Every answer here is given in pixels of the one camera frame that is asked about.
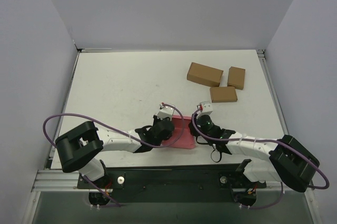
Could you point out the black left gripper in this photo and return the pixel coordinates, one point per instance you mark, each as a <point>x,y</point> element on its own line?
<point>165,134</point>

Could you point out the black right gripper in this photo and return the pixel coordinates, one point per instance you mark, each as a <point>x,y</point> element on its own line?
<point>193,129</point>

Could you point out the pink cardboard box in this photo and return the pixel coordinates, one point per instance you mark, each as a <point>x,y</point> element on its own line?
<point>181,137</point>

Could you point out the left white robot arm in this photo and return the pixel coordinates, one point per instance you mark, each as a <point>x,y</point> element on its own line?
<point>79,146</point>

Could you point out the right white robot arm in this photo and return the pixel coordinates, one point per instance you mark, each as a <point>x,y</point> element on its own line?
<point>286,159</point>

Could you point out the brown cardboard box front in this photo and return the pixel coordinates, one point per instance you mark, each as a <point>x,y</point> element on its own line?
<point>223,94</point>

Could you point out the large brown cardboard box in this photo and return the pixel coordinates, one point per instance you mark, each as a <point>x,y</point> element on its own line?
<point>204,75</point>

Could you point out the small brown box right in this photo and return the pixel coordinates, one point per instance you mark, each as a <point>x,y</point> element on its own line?
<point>236,78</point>

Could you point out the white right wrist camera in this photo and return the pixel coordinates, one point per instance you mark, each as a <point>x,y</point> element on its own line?
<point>206,108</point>

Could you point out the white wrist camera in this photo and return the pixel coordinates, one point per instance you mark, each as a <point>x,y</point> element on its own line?
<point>206,108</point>
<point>165,111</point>

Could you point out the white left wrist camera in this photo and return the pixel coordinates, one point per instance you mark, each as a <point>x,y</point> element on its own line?
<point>165,111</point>

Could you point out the aluminium frame rail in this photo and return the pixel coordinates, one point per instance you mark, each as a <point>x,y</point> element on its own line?
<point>52,181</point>

